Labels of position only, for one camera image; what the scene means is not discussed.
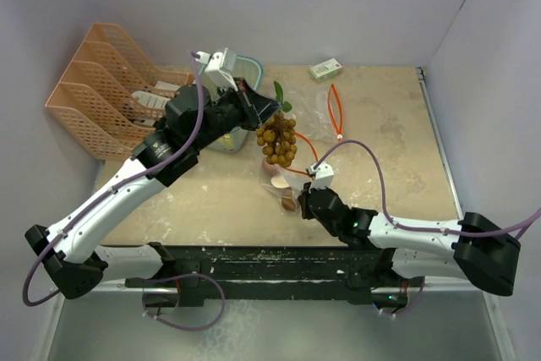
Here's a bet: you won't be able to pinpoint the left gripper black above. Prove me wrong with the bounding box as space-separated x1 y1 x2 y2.
189 77 282 152

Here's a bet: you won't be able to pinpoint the clear bag of mushrooms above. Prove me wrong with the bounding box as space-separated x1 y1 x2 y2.
268 164 309 205

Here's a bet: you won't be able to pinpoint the brown longan fruit cluster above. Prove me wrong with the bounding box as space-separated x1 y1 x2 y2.
255 80 298 169

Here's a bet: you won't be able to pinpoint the clear zip bag red seal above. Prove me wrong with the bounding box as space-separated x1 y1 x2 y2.
285 84 343 143

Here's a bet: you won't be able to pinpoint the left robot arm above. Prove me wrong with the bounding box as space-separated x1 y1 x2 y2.
25 78 282 299

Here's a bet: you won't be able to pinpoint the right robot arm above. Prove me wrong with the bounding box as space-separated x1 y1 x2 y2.
298 183 521 297

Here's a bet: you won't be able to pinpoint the brown fake mushroom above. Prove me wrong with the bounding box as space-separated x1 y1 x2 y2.
281 196 299 212

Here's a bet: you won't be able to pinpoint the beige fake mushroom slice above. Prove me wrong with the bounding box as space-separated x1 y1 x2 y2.
270 173 290 189

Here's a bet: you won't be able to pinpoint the pink fake mushroom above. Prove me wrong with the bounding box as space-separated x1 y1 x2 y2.
262 157 280 176

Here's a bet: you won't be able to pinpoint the teal plastic basket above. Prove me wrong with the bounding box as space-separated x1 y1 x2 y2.
196 52 265 153

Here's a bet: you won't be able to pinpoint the small green white box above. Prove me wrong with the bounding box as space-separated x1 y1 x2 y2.
309 58 342 83

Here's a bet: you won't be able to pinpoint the white papers in organizer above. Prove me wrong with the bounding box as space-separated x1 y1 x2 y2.
132 81 180 109

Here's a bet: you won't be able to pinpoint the orange mesh file organizer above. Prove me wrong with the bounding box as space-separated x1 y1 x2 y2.
46 23 194 161

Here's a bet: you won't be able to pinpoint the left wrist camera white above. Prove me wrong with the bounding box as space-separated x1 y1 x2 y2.
204 47 237 90

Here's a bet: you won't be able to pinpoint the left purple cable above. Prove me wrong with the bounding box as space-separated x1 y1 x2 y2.
22 50 212 307

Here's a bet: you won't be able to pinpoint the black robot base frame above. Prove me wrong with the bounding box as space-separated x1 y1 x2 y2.
126 245 423 309

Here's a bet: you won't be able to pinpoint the aluminium rail frame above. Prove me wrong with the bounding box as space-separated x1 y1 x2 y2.
415 67 517 360

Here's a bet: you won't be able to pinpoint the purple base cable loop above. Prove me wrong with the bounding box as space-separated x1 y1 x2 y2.
140 272 227 332

